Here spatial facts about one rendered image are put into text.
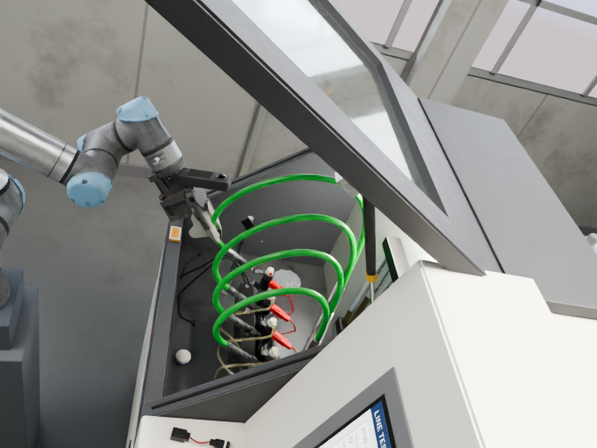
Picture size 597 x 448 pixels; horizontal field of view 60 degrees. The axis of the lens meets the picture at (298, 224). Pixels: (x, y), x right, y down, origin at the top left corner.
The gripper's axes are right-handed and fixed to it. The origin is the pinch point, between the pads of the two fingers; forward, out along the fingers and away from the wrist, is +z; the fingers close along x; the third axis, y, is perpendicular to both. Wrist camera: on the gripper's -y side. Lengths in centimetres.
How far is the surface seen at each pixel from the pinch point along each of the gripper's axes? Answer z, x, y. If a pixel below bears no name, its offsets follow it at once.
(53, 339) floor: 41, -60, 115
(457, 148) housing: 8, -15, -58
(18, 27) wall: -75, -142, 95
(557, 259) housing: 25, 16, -67
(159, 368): 18.6, 17.0, 22.6
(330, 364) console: 16.6, 35.9, -21.2
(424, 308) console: 5, 44, -41
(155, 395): 20.5, 23.5, 22.7
